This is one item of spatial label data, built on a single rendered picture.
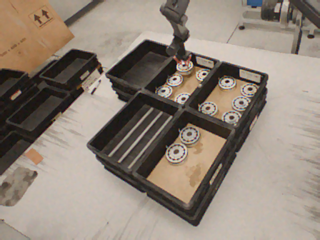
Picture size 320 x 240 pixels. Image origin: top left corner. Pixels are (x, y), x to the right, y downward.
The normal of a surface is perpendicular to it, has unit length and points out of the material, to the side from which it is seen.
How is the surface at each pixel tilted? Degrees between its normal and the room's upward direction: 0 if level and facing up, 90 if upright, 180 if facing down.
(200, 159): 0
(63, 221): 0
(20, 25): 79
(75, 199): 0
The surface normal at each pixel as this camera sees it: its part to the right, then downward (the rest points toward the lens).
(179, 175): -0.13, -0.71
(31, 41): 0.83, 0.01
